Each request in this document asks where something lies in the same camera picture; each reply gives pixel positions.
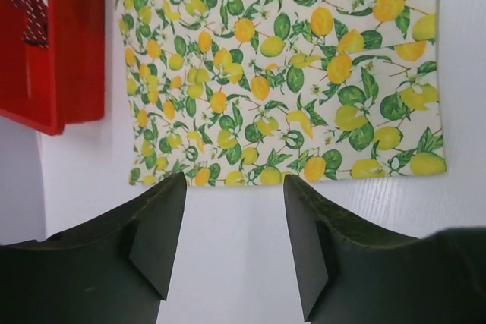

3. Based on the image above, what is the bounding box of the red plastic bin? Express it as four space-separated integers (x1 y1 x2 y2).
1 0 105 135

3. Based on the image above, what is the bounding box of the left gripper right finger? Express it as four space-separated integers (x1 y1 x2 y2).
283 175 485 323

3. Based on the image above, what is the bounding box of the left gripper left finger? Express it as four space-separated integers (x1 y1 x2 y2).
1 173 187 323

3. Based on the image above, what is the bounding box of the lemon print skirt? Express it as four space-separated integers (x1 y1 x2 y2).
115 0 447 187

